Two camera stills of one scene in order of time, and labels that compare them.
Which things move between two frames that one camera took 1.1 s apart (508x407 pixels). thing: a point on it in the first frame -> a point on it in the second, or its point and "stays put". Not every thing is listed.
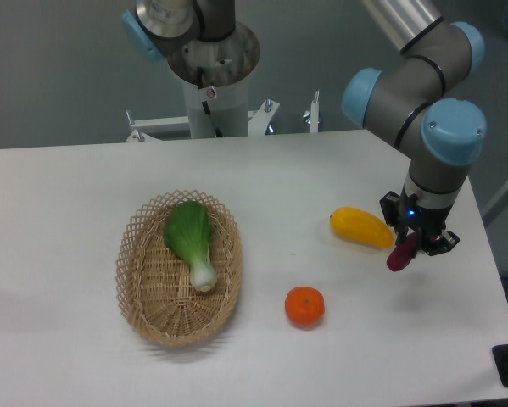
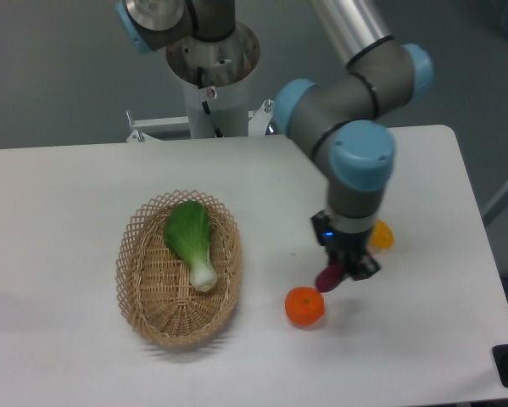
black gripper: (404, 213) -> (361, 268)
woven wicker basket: (179, 263) stays put
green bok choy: (187, 228) stays put
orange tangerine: (304, 305) stays put
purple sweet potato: (403, 253) -> (329, 277)
